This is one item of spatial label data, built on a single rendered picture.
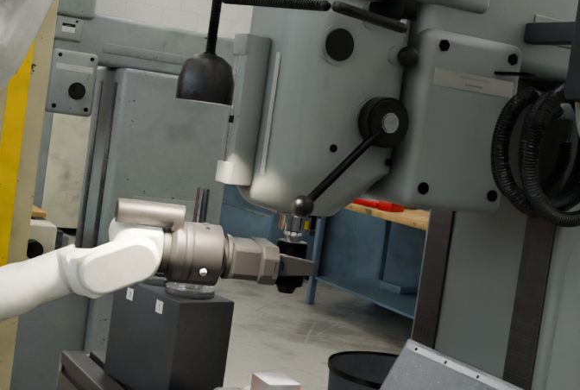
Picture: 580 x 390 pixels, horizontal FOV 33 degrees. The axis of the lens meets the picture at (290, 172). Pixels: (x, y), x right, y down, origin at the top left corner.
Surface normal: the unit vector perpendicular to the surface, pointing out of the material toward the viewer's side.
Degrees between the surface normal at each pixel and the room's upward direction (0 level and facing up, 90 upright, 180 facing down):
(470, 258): 90
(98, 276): 103
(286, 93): 90
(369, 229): 90
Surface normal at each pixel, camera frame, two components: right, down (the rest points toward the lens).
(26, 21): 0.99, 0.06
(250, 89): 0.49, 0.11
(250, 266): 0.26, 0.09
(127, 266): 0.22, 0.31
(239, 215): -0.86, -0.10
